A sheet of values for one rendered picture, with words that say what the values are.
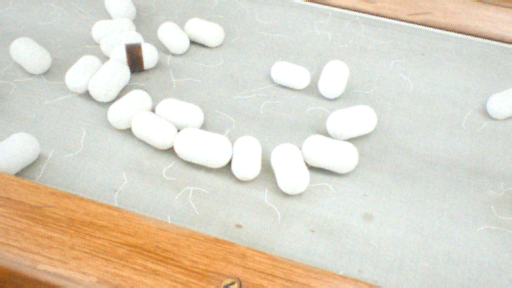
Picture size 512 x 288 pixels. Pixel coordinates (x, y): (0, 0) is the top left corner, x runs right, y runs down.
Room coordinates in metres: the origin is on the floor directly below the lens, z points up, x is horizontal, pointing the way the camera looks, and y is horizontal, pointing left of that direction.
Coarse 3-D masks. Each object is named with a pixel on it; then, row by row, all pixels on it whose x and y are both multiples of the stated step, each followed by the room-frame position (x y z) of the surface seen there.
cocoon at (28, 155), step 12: (0, 144) 0.24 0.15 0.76; (12, 144) 0.24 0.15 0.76; (24, 144) 0.24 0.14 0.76; (36, 144) 0.25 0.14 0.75; (0, 156) 0.23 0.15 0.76; (12, 156) 0.23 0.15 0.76; (24, 156) 0.24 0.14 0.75; (36, 156) 0.24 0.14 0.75; (0, 168) 0.23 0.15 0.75; (12, 168) 0.23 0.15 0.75
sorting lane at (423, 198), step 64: (0, 0) 0.44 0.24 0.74; (64, 0) 0.45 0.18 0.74; (192, 0) 0.47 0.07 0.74; (256, 0) 0.48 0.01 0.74; (0, 64) 0.35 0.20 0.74; (64, 64) 0.35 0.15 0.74; (192, 64) 0.37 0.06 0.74; (256, 64) 0.37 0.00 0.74; (320, 64) 0.38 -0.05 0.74; (384, 64) 0.39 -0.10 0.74; (448, 64) 0.39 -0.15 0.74; (0, 128) 0.28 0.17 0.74; (64, 128) 0.28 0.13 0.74; (128, 128) 0.29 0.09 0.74; (256, 128) 0.30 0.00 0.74; (320, 128) 0.30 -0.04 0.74; (384, 128) 0.31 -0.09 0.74; (448, 128) 0.31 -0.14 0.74; (128, 192) 0.23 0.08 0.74; (192, 192) 0.23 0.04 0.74; (256, 192) 0.24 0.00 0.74; (320, 192) 0.24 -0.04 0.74; (384, 192) 0.24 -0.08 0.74; (448, 192) 0.25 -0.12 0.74; (320, 256) 0.19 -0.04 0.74; (384, 256) 0.19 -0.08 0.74; (448, 256) 0.20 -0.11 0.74
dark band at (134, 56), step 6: (138, 42) 0.36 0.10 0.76; (126, 48) 0.35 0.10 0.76; (132, 48) 0.35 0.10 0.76; (138, 48) 0.35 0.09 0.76; (126, 54) 0.35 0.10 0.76; (132, 54) 0.35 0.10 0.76; (138, 54) 0.35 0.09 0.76; (126, 60) 0.34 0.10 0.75; (132, 60) 0.35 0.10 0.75; (138, 60) 0.35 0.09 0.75; (132, 66) 0.35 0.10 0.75; (138, 66) 0.35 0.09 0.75
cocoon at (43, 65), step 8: (16, 40) 0.35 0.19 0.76; (24, 40) 0.35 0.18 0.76; (32, 40) 0.36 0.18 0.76; (16, 48) 0.34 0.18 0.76; (24, 48) 0.34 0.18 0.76; (32, 48) 0.34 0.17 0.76; (40, 48) 0.34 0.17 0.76; (16, 56) 0.34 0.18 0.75; (24, 56) 0.34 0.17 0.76; (32, 56) 0.34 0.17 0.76; (40, 56) 0.34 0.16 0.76; (48, 56) 0.34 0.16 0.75; (24, 64) 0.33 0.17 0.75; (32, 64) 0.33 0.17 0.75; (40, 64) 0.33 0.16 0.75; (48, 64) 0.34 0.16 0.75; (32, 72) 0.33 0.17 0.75; (40, 72) 0.33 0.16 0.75
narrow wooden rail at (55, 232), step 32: (0, 192) 0.20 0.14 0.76; (32, 192) 0.20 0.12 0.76; (64, 192) 0.20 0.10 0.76; (0, 224) 0.18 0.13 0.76; (32, 224) 0.18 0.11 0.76; (64, 224) 0.18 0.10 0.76; (96, 224) 0.18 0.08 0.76; (128, 224) 0.18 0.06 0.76; (160, 224) 0.19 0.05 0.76; (0, 256) 0.16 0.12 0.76; (32, 256) 0.16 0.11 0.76; (64, 256) 0.16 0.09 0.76; (96, 256) 0.16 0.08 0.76; (128, 256) 0.16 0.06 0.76; (160, 256) 0.17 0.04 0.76; (192, 256) 0.17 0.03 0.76; (224, 256) 0.17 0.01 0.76; (256, 256) 0.17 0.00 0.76
